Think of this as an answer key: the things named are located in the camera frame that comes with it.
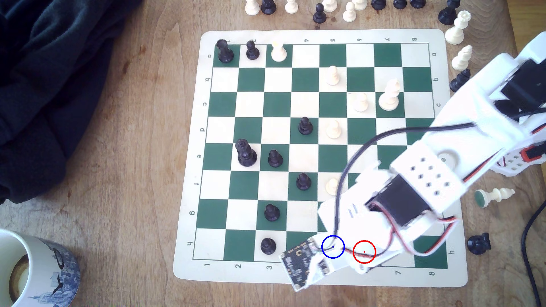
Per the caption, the black camera cable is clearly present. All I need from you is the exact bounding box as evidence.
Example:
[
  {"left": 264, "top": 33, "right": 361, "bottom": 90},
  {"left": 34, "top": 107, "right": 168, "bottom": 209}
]
[{"left": 333, "top": 121, "right": 477, "bottom": 246}]

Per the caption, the dark blue cloth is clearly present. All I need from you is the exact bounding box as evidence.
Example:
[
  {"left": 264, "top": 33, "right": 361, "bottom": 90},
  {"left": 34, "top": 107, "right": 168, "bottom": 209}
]
[{"left": 0, "top": 0, "right": 143, "bottom": 204}]

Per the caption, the green white chess mat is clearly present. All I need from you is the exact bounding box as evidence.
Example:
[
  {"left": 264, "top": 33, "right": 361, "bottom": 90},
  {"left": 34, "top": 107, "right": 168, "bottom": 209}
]
[{"left": 173, "top": 28, "right": 469, "bottom": 288}]

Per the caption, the camera circuit board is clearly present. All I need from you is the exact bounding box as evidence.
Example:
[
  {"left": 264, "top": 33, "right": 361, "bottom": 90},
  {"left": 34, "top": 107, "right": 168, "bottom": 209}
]
[{"left": 279, "top": 240, "right": 322, "bottom": 293}]

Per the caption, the white mug blue city print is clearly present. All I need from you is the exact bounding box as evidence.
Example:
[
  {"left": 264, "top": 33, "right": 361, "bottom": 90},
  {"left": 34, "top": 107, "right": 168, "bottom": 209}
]
[{"left": 0, "top": 229, "right": 82, "bottom": 307}]

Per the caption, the tall black chess piece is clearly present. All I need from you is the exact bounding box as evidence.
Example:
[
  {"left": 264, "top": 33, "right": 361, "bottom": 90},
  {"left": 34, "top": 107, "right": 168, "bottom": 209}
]
[{"left": 215, "top": 38, "right": 234, "bottom": 64}]

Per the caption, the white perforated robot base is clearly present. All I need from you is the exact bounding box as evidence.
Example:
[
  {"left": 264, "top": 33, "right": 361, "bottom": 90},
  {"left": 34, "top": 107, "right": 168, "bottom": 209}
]
[{"left": 488, "top": 141, "right": 546, "bottom": 177}]

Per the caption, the white piece green felt base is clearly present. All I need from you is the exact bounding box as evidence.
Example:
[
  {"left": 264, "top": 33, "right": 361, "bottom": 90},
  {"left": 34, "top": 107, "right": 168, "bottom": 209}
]
[{"left": 475, "top": 188, "right": 515, "bottom": 209}]

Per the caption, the red white black servo wire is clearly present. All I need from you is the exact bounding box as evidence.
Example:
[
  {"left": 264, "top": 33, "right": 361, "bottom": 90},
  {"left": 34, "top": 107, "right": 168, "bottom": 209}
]
[{"left": 352, "top": 204, "right": 458, "bottom": 260}]

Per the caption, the black power cable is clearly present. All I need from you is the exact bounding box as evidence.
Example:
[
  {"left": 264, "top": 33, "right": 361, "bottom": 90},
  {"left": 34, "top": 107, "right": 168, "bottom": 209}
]
[{"left": 521, "top": 200, "right": 546, "bottom": 307}]

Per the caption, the black chess knight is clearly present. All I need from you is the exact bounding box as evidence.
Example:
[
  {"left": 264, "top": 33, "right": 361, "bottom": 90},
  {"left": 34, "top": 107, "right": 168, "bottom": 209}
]
[{"left": 449, "top": 69, "right": 471, "bottom": 94}]

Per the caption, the white chess bishop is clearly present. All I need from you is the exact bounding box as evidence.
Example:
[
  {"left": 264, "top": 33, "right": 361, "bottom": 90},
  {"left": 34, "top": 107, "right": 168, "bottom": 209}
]
[
  {"left": 378, "top": 79, "right": 402, "bottom": 112},
  {"left": 451, "top": 45, "right": 473, "bottom": 71}
]

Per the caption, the white chess queen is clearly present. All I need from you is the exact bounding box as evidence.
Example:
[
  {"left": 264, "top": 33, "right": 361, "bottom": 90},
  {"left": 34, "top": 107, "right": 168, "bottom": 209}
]
[{"left": 445, "top": 10, "right": 472, "bottom": 45}]

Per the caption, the red black clamp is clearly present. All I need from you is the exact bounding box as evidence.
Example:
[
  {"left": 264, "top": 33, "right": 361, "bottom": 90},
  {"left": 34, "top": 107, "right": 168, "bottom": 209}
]
[{"left": 522, "top": 143, "right": 546, "bottom": 163}]

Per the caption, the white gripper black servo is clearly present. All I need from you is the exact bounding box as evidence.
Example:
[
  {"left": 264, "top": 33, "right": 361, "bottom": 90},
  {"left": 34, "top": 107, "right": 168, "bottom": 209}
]
[{"left": 307, "top": 161, "right": 446, "bottom": 282}]

